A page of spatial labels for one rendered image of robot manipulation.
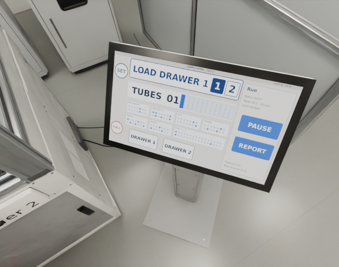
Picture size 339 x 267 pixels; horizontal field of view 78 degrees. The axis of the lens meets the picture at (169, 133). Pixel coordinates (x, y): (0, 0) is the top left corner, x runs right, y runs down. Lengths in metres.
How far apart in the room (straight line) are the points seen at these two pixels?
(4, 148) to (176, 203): 1.16
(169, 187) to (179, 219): 0.23
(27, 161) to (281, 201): 1.54
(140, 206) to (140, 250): 0.28
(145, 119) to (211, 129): 0.19
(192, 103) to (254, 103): 0.15
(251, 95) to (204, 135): 0.16
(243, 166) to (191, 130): 0.17
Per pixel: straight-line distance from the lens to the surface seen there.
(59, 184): 0.85
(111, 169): 1.75
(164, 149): 0.63
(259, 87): 0.56
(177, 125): 0.59
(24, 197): 0.81
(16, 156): 0.66
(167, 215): 1.54
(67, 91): 2.37
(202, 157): 0.61
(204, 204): 1.56
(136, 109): 0.62
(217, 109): 0.56
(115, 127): 0.67
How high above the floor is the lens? 1.56
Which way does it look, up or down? 60 degrees down
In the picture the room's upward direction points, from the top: 6 degrees counter-clockwise
